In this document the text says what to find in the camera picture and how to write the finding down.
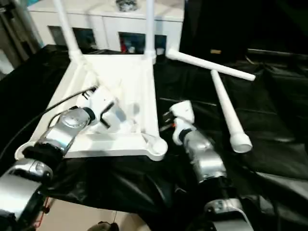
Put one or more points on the white plastic table top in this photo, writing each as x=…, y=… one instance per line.
x=125, y=82

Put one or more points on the white plastic table leg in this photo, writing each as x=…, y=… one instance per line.
x=150, y=29
x=228, y=110
x=211, y=64
x=67, y=29

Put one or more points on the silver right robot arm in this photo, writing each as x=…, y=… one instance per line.
x=204, y=159

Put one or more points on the small yellow label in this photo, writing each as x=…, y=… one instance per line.
x=215, y=51

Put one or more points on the black plastic mat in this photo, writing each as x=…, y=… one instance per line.
x=269, y=115

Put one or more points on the white cabinet with glass doors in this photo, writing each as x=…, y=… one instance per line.
x=96, y=17

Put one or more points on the grey bundle on cabinet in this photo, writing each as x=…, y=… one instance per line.
x=126, y=5

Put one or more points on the black tall cabinet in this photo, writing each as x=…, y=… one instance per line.
x=240, y=24

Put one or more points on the black flat device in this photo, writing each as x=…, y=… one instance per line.
x=279, y=53

